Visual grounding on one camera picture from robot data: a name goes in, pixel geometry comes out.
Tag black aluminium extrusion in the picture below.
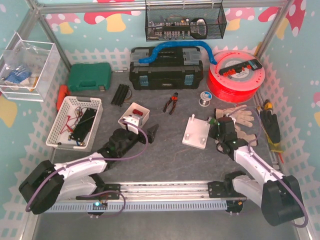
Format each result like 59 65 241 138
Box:
111 84 129 107

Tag red filament spool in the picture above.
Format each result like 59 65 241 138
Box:
207 50 266 104

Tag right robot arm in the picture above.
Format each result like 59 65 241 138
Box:
208 116 309 228

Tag black toolbox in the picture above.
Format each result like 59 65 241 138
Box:
129 47 204 91

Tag blue corrugated hose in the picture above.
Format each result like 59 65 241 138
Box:
138 40 219 66

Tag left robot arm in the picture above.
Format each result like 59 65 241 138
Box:
18 116 159 215

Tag clear acrylic box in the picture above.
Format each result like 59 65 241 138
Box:
0 32 61 102

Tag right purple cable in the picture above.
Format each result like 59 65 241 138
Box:
228 107 310 228

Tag yellow black screwdriver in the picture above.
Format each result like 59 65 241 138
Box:
256 99 273 113

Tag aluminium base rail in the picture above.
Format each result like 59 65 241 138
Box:
74 181 253 202

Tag white slotted cable duct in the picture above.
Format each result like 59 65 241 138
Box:
46 200 228 213

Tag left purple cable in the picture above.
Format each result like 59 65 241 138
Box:
26 118 150 218

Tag red large spring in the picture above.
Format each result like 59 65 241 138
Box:
132 109 143 117

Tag black circuit board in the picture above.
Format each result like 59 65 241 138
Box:
70 108 97 142

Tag white work glove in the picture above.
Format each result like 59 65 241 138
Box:
214 105 255 128
235 124 258 147

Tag brown tape roll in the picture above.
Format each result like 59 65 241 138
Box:
124 89 133 102

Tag orange handled tool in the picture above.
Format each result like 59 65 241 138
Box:
56 84 70 111

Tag green plastic case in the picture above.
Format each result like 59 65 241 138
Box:
67 62 112 92

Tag white perforated basket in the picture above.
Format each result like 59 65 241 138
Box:
46 96 103 152

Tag black wire mesh basket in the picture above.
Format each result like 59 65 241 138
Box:
145 3 227 42

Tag white peg board fixture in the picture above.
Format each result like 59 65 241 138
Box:
182 114 210 150

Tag solder wire spool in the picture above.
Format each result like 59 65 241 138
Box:
198 91 213 107

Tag purple cable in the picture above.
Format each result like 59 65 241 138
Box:
228 107 310 228
26 118 150 218

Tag orange black pliers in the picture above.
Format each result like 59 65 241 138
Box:
163 92 179 115

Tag black rubber glove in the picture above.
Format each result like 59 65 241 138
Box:
260 110 283 153

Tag blue white glove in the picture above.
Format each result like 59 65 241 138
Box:
4 65 32 86

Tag white spring tray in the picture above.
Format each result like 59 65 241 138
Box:
118 102 150 127

